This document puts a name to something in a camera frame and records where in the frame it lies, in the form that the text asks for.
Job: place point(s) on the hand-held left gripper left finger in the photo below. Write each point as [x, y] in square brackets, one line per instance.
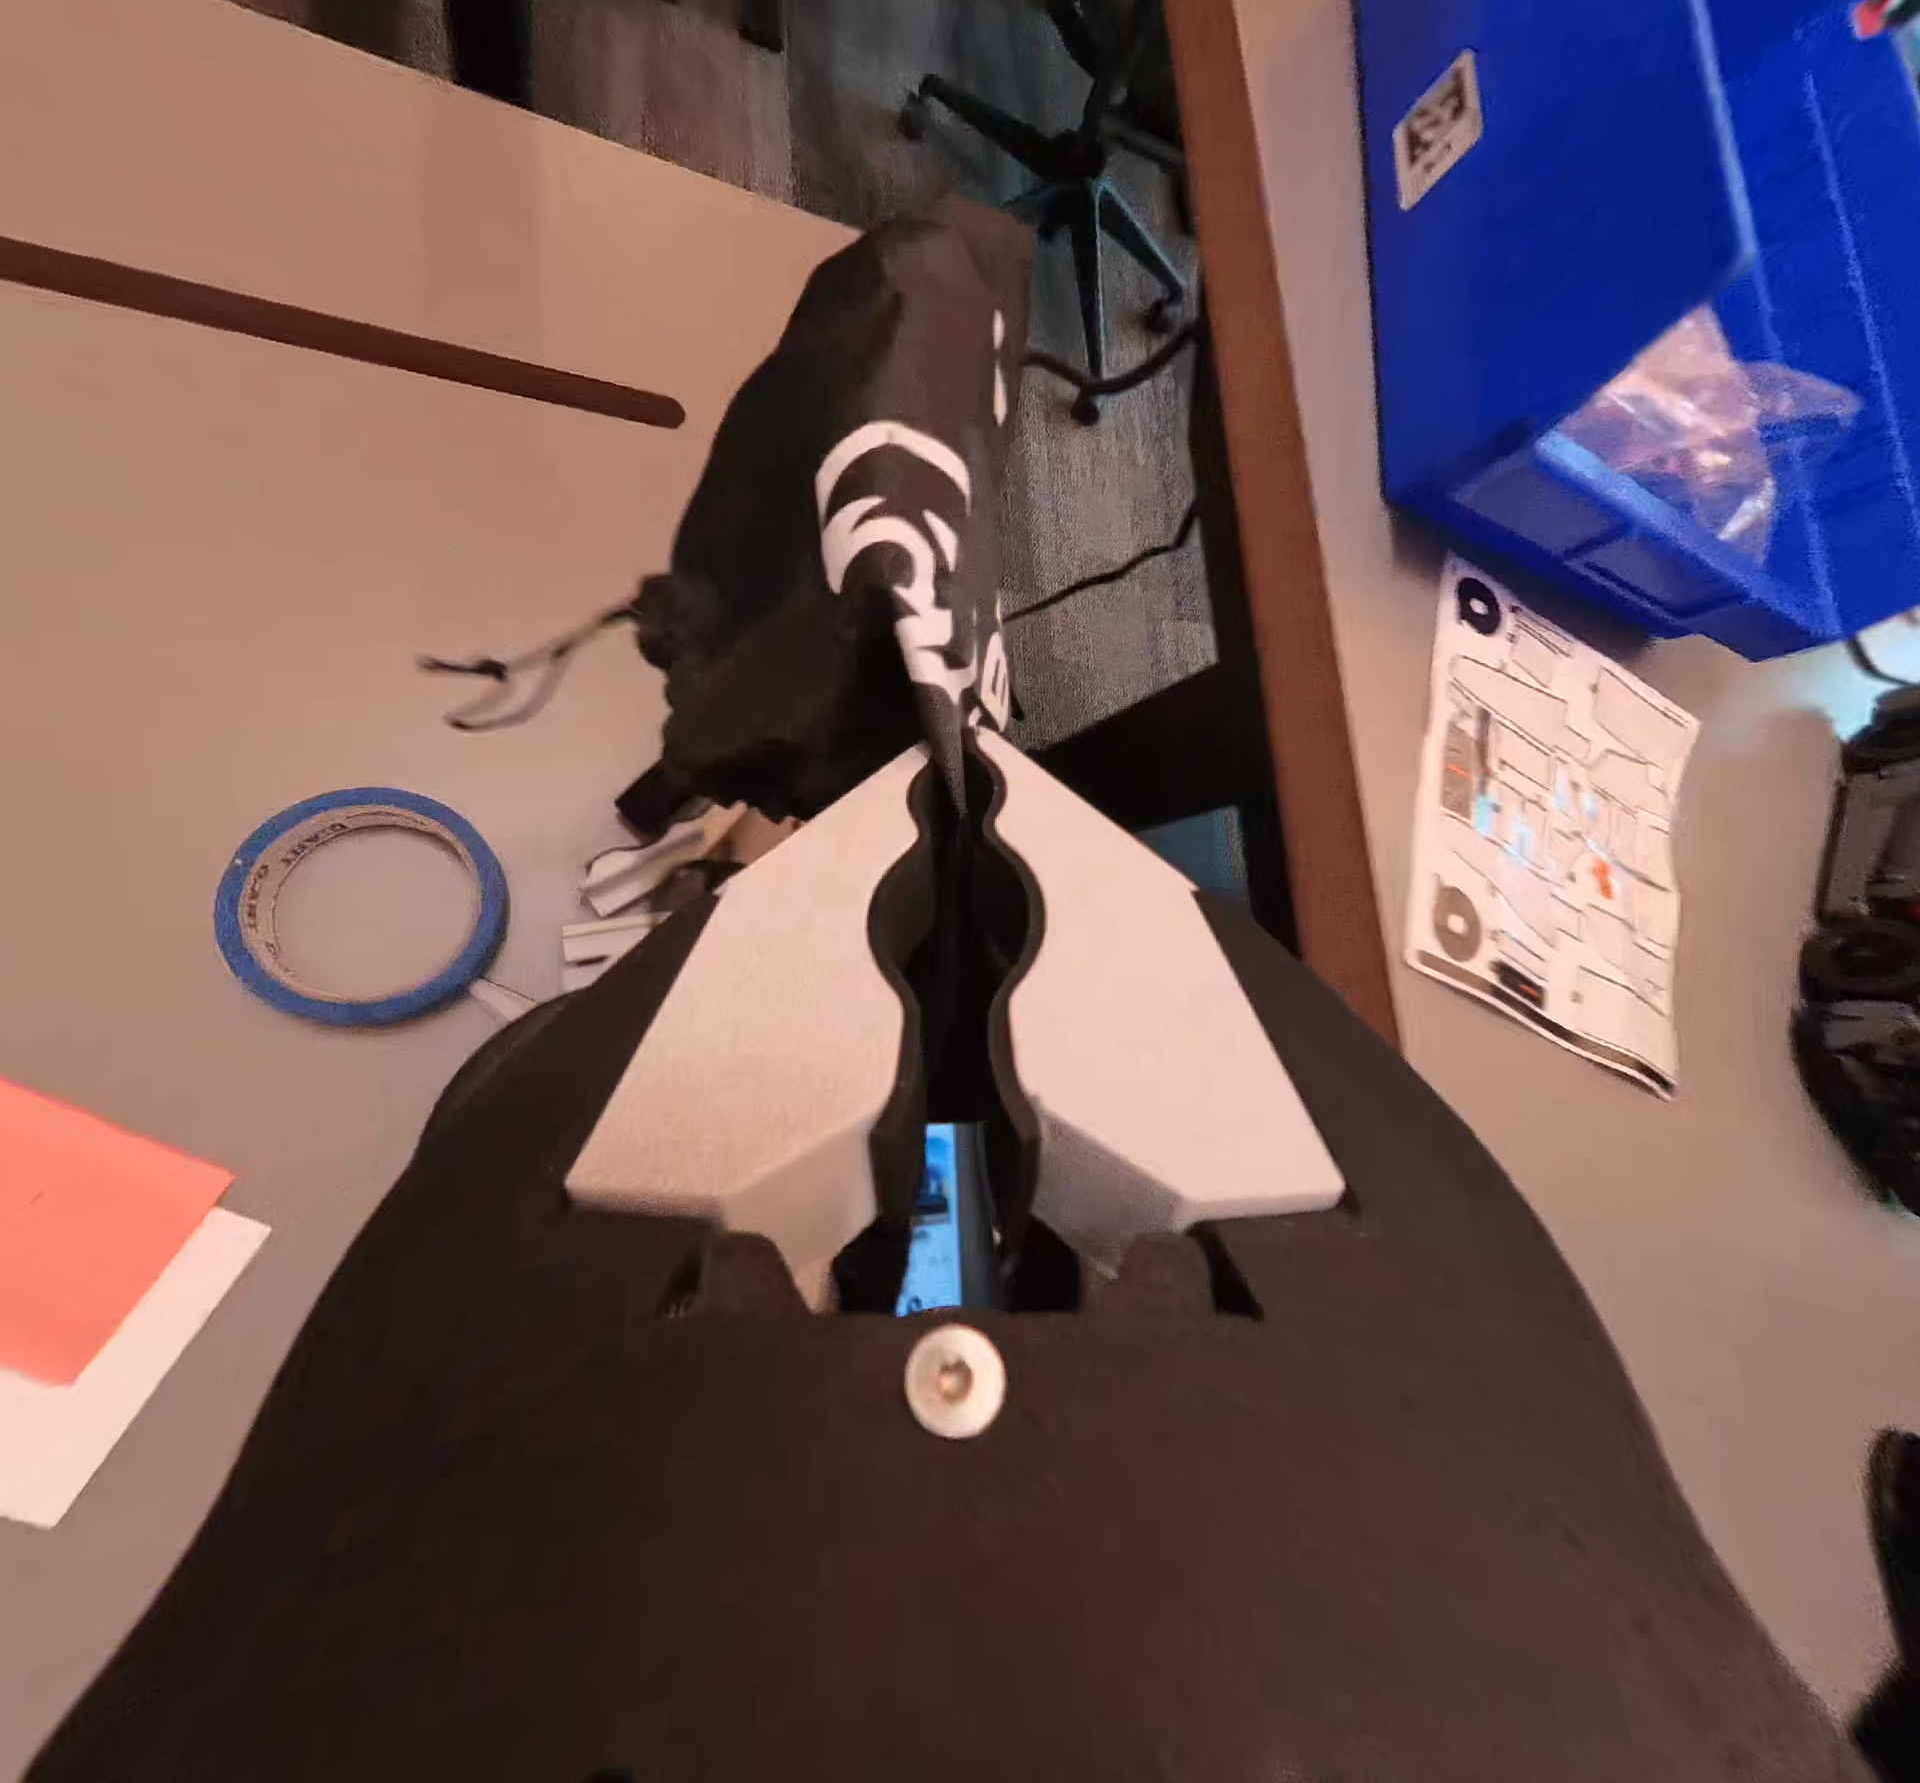
[736, 1064]

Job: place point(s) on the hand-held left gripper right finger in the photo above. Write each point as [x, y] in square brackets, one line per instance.
[1186, 1064]

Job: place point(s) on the blue tape roll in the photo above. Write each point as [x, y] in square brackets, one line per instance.
[236, 913]

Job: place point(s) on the grey toy brick car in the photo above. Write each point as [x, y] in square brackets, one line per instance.
[1871, 989]

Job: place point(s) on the white paper strips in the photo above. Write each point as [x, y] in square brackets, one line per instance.
[648, 886]

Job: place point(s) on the white printed sheet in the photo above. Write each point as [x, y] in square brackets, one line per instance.
[1560, 913]

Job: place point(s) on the orange paper sheet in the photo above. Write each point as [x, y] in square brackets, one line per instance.
[90, 1213]

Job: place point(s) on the white paper sheet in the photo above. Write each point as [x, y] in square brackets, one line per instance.
[90, 1453]

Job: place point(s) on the clear plastic bags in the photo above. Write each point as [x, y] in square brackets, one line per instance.
[1676, 422]

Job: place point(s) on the black office chair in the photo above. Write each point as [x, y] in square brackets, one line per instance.
[1086, 207]

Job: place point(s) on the blue plastic bin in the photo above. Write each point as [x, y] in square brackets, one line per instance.
[1540, 242]

